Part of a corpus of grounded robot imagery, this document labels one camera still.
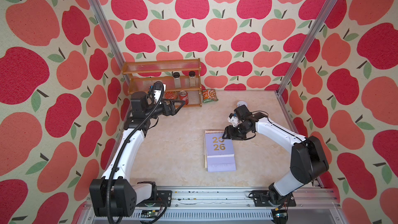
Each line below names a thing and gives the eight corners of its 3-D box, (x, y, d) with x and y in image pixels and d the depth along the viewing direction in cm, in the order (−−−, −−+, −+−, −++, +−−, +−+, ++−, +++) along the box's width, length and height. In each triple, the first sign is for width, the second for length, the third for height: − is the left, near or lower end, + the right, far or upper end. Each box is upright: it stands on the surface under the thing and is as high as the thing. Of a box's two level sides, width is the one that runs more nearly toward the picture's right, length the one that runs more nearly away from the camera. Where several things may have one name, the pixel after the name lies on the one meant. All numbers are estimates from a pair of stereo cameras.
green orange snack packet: (202, 102, 116) (202, 100, 114) (202, 91, 124) (202, 88, 122) (217, 102, 116) (218, 100, 114) (216, 91, 124) (216, 88, 122)
